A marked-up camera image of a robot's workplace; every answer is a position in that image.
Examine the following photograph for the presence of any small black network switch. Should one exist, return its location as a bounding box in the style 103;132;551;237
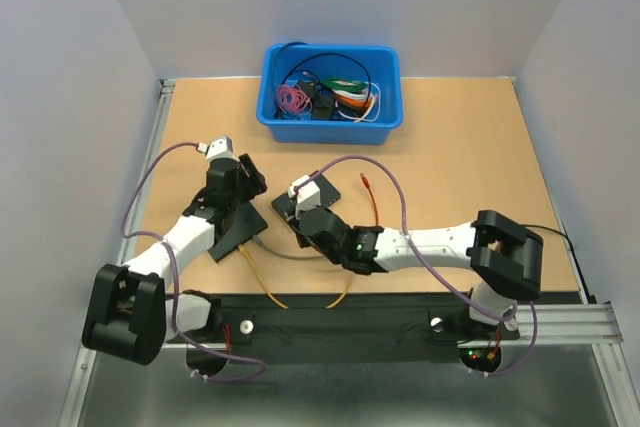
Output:
271;173;341;225

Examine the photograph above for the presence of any large black network switch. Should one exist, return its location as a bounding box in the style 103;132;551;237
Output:
208;202;268;262

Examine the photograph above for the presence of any yellow ethernet cable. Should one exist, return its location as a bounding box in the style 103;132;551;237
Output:
238;244;354;310

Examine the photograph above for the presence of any red ethernet cable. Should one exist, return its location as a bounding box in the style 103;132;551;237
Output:
359;172;381;227

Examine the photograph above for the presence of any black cable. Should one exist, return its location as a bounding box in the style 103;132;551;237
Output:
272;44;374;98
524;224;594;298

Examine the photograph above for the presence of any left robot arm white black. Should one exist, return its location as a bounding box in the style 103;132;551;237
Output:
81;154;267;365

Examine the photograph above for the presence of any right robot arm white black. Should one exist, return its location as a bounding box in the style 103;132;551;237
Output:
290;207;544;337

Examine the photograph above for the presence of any black adapter in bin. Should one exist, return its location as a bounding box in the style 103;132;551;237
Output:
295;81;335;121

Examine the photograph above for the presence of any blue plastic bin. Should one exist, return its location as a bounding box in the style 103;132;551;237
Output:
256;42;404;145

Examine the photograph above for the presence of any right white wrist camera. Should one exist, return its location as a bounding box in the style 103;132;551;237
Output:
287;175;321;220

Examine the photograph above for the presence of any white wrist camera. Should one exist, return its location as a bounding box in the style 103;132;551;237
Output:
196;135;237;162
287;175;321;220

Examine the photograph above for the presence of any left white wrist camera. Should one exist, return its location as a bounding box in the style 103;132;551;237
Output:
196;135;237;162

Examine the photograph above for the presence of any grey ethernet cable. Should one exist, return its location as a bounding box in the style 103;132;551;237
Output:
252;234;326;262

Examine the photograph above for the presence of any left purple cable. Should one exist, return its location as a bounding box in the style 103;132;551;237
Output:
121;141;267;383

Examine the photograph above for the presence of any pink coiled cable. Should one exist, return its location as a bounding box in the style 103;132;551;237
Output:
275;85;314;116

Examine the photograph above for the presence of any green white orange cable bundle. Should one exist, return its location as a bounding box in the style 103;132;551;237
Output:
319;75;382;123

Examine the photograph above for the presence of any black cable in bin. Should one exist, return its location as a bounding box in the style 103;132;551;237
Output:
272;44;374;98

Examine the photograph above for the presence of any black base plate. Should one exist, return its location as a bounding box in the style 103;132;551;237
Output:
188;293;518;365

